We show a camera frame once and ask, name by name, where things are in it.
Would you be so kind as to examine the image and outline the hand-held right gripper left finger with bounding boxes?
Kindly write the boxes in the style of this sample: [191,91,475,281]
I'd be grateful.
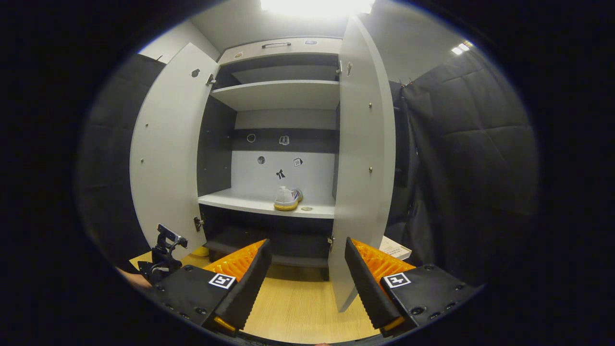
[144,239,272,337]

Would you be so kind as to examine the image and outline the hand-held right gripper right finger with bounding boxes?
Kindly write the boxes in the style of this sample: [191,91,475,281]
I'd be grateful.
[344,237,476,337]

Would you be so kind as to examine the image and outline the white canvas shoe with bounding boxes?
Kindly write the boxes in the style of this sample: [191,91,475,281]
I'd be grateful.
[273,186,304,211]

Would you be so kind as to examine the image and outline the grey shoe cabinet door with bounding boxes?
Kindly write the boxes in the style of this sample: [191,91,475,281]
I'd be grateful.
[328,14,397,313]
[130,42,221,258]

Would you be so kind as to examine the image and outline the grey shoe cabinet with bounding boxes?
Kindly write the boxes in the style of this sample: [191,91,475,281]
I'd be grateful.
[196,36,343,282]

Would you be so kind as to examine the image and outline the white booklet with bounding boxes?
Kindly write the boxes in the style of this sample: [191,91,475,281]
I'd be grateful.
[380,235,413,261]

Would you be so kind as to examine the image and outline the black backdrop cloth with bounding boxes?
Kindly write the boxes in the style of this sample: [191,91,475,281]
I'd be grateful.
[77,46,539,284]

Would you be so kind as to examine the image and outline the large ceiling light panel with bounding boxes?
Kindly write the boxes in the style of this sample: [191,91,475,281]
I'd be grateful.
[259,0,375,15]

